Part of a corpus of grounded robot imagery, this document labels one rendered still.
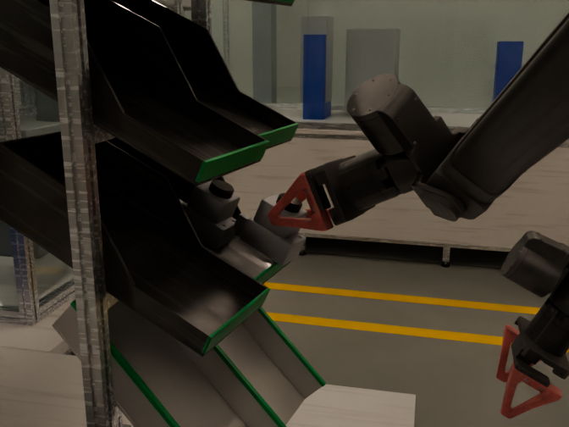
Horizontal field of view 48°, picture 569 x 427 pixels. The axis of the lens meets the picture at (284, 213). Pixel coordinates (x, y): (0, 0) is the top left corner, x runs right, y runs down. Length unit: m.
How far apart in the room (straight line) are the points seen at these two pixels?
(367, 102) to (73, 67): 0.27
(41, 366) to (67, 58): 0.88
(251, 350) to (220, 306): 0.23
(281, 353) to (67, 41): 0.52
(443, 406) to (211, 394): 2.17
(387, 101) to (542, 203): 3.82
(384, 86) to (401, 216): 3.79
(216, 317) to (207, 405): 0.14
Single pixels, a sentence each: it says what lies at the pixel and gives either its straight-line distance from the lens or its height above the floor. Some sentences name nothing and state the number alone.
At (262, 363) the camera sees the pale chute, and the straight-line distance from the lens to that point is 0.90.
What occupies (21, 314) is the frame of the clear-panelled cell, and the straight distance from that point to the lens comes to 1.56.
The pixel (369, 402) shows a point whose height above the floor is 0.86.
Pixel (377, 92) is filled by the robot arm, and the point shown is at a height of 1.42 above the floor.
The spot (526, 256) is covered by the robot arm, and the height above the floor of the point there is 1.20.
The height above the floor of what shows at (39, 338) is 0.86.
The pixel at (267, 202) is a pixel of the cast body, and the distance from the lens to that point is 0.75.
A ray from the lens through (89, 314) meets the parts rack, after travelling 0.63.
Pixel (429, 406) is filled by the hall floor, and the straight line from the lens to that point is 2.88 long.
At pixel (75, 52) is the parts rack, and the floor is 1.46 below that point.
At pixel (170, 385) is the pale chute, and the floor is 1.10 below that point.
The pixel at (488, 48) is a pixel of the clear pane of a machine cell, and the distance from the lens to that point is 4.29.
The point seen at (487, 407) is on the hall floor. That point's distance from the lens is 2.92.
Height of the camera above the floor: 1.47
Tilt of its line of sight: 15 degrees down
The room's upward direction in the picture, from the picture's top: straight up
